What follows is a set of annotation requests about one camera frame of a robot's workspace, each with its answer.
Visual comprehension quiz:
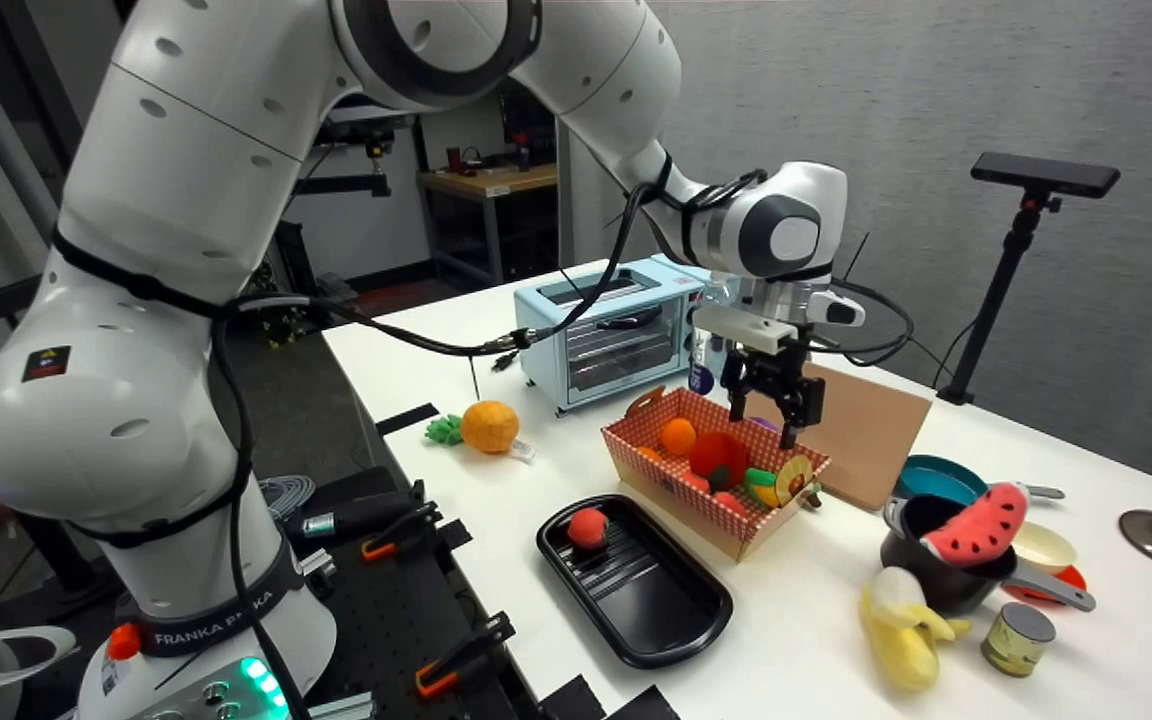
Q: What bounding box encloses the light blue toaster oven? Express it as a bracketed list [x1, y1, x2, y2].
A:
[511, 255, 710, 412]

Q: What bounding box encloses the teal bowl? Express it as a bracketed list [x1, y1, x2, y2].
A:
[895, 455, 986, 504]

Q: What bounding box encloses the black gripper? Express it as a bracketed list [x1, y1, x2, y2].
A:
[697, 302, 826, 450]

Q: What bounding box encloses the black pot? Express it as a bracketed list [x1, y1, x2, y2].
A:
[879, 497, 1017, 616]

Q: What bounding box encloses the red tomato plush in basket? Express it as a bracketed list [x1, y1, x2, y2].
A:
[689, 433, 754, 490]

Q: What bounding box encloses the banana plush toy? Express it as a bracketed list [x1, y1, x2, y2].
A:
[862, 569, 960, 697]

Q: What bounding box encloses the black grill tray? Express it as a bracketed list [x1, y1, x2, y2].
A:
[538, 497, 731, 669]

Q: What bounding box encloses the watermelon slice plush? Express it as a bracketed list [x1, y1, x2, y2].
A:
[922, 484, 1027, 569]

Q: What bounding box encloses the black camera stand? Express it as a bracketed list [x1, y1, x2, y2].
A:
[939, 150, 1122, 405]

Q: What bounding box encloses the pineapple plush toy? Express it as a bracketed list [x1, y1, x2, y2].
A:
[424, 401, 519, 455]

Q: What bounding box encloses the small tin can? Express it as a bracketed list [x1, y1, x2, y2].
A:
[982, 603, 1057, 674]

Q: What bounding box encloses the brown paper bag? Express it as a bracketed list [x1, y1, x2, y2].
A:
[797, 362, 931, 513]

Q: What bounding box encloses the orange checkered basket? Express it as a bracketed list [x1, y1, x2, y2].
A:
[605, 386, 829, 558]

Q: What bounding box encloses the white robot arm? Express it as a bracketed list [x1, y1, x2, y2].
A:
[0, 0, 847, 720]

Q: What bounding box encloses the corn plush toy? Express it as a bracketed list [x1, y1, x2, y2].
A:
[743, 455, 816, 508]

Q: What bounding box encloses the red strawberry plush on tray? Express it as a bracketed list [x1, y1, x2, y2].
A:
[564, 508, 610, 552]

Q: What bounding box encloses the orange plush in basket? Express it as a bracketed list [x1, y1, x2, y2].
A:
[655, 416, 700, 461]

